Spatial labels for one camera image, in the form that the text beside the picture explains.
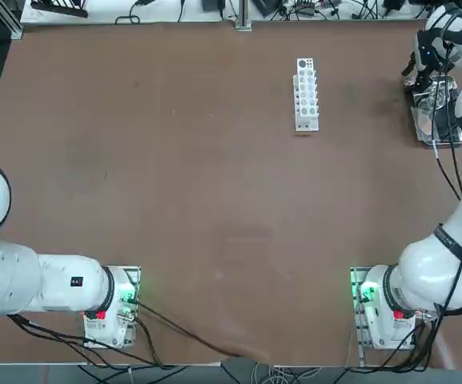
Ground wire gauze ceramic centre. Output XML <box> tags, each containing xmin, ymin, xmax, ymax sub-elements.
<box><xmin>413</xmin><ymin>106</ymin><xmax>436</xmax><ymax>144</ymax></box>

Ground black floor cable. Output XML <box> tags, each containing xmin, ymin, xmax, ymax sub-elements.
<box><xmin>8</xmin><ymin>314</ymin><xmax>175</xmax><ymax>371</ymax></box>

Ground steel tray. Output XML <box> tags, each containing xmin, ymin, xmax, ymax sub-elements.
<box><xmin>408</xmin><ymin>74</ymin><xmax>462</xmax><ymax>150</ymax></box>

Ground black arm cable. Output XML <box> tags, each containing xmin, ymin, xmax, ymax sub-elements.
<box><xmin>448</xmin><ymin>139</ymin><xmax>462</xmax><ymax>193</ymax></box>
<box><xmin>430</xmin><ymin>135</ymin><xmax>462</xmax><ymax>200</ymax></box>

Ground white test tube rack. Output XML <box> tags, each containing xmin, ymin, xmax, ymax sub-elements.
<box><xmin>292</xmin><ymin>58</ymin><xmax>321</xmax><ymax>134</ymax></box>

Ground ribbed black power adapter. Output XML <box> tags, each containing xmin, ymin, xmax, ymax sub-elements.
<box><xmin>252</xmin><ymin>0</ymin><xmax>284</xmax><ymax>18</ymax></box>

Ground black left base cable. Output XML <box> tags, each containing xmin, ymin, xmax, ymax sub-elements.
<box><xmin>128</xmin><ymin>298</ymin><xmax>244</xmax><ymax>358</ymax></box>

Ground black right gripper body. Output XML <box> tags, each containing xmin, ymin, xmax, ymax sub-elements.
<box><xmin>416</xmin><ymin>31</ymin><xmax>447</xmax><ymax>75</ymax></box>

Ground white cable bundle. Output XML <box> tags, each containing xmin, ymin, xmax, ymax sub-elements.
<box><xmin>250</xmin><ymin>362</ymin><xmax>322</xmax><ymax>384</ymax></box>

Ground aluminium post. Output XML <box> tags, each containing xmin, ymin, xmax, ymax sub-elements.
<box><xmin>234</xmin><ymin>0</ymin><xmax>253</xmax><ymax>32</ymax></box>

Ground aluminium frame rail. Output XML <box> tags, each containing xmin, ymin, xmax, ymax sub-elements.
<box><xmin>0</xmin><ymin>0</ymin><xmax>24</xmax><ymax>40</ymax></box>

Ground black looped cable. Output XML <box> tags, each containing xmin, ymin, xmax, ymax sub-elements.
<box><xmin>114</xmin><ymin>0</ymin><xmax>155</xmax><ymax>26</ymax></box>

